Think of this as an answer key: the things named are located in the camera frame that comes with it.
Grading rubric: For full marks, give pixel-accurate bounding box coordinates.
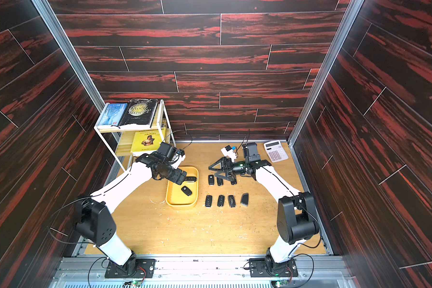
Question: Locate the dark grey car key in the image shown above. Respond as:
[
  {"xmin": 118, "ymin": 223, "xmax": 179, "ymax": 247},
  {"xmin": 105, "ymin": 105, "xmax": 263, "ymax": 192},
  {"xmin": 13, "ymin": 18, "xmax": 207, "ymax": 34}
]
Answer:
[{"xmin": 240, "ymin": 193, "xmax": 249, "ymax": 206}]

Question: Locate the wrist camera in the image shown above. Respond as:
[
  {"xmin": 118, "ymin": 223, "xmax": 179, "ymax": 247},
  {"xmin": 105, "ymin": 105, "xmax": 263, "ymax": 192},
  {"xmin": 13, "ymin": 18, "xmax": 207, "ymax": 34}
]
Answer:
[
  {"xmin": 221, "ymin": 145, "xmax": 238, "ymax": 163},
  {"xmin": 171, "ymin": 150, "xmax": 186, "ymax": 169}
]

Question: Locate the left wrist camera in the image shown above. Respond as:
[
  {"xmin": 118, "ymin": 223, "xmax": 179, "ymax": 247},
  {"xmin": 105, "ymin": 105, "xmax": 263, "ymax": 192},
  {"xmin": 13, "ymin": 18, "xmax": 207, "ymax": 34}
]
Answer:
[{"xmin": 171, "ymin": 150, "xmax": 186, "ymax": 169}]

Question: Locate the white calculator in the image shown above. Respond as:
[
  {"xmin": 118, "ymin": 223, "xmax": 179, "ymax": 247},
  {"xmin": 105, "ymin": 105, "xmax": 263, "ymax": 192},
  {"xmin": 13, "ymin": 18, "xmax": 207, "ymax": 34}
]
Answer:
[{"xmin": 264, "ymin": 140, "xmax": 289, "ymax": 163}]

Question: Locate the black silver Porsche key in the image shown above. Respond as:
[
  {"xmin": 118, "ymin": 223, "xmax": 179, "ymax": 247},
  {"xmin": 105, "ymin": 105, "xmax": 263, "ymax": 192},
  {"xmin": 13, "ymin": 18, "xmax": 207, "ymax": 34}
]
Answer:
[{"xmin": 185, "ymin": 176, "xmax": 198, "ymax": 182}]

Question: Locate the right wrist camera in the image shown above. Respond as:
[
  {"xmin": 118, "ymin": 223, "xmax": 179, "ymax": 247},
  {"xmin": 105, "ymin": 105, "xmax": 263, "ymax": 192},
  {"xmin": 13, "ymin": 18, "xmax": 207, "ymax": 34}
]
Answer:
[{"xmin": 221, "ymin": 145, "xmax": 238, "ymax": 163}]

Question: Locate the aluminium left corner post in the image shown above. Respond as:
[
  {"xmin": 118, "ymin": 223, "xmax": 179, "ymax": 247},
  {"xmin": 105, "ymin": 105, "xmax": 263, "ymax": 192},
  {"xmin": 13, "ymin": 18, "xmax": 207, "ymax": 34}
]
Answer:
[{"xmin": 31, "ymin": 0, "xmax": 106, "ymax": 112}]

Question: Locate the yellow storage box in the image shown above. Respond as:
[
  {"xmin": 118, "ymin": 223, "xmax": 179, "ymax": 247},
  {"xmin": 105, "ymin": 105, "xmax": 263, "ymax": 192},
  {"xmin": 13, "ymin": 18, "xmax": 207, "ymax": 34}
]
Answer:
[{"xmin": 166, "ymin": 166, "xmax": 199, "ymax": 210}]

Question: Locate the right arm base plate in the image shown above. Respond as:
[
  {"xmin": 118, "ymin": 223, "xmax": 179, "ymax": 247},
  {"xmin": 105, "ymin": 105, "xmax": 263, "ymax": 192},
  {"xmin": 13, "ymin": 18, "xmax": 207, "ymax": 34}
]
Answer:
[{"xmin": 244, "ymin": 257, "xmax": 298, "ymax": 278}]

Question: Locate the blue book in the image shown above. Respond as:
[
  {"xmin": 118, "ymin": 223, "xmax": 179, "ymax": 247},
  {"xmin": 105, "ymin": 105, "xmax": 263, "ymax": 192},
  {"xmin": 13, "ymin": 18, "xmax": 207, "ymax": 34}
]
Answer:
[{"xmin": 98, "ymin": 103, "xmax": 128, "ymax": 127}]

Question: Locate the black three-button car key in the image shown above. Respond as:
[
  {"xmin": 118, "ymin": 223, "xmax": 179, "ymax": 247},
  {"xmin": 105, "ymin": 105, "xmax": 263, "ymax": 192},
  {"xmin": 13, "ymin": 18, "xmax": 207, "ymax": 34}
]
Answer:
[{"xmin": 217, "ymin": 195, "xmax": 225, "ymax": 207}]

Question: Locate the silver-edged car key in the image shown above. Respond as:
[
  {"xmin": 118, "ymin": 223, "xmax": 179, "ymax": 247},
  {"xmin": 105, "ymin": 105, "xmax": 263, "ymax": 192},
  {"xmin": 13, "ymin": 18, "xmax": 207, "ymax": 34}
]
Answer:
[{"xmin": 228, "ymin": 195, "xmax": 236, "ymax": 208}]

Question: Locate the aluminium corner post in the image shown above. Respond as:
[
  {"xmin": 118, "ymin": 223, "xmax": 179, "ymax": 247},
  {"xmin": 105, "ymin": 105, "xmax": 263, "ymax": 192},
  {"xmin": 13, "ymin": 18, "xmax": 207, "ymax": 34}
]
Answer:
[
  {"xmin": 31, "ymin": 0, "xmax": 106, "ymax": 112},
  {"xmin": 287, "ymin": 0, "xmax": 366, "ymax": 146}
]

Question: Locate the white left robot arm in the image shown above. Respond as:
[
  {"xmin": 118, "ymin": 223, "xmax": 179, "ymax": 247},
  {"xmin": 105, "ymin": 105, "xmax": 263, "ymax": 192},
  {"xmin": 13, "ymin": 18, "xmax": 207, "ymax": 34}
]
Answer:
[{"xmin": 74, "ymin": 142, "xmax": 187, "ymax": 270}]

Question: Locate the aluminium right corner post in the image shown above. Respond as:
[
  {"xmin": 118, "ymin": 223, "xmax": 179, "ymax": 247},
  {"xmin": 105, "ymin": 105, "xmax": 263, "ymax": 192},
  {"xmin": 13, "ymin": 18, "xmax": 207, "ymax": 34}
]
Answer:
[{"xmin": 287, "ymin": 0, "xmax": 366, "ymax": 146}]

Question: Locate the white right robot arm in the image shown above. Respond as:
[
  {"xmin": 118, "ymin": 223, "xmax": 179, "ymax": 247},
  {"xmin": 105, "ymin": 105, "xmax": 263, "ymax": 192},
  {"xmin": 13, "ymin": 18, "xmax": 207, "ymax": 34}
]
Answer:
[{"xmin": 208, "ymin": 142, "xmax": 320, "ymax": 265}]

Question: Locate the white wire shelf rack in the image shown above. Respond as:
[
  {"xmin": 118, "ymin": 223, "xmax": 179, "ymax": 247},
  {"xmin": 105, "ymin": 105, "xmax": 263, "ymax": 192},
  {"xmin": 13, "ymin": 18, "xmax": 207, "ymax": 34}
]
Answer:
[{"xmin": 94, "ymin": 99, "xmax": 175, "ymax": 165}]

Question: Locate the yellow book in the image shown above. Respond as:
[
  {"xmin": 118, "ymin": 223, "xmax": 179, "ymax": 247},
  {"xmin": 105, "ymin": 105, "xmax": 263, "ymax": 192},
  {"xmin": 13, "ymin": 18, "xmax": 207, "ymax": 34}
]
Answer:
[{"xmin": 115, "ymin": 130, "xmax": 163, "ymax": 157}]

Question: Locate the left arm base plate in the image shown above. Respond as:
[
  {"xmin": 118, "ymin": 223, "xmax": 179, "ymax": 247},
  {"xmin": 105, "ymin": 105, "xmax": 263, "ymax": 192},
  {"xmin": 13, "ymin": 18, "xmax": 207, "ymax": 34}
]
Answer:
[{"xmin": 104, "ymin": 259, "xmax": 156, "ymax": 279}]

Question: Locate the black book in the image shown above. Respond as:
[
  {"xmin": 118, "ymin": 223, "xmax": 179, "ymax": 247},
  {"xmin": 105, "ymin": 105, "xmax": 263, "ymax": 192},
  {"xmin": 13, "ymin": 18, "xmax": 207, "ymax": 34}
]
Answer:
[{"xmin": 119, "ymin": 99, "xmax": 158, "ymax": 129}]

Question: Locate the black VW car key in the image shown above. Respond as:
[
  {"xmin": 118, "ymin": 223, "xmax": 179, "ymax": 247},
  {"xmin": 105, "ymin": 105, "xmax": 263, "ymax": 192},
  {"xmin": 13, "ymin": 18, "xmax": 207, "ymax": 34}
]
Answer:
[{"xmin": 181, "ymin": 186, "xmax": 193, "ymax": 197}]

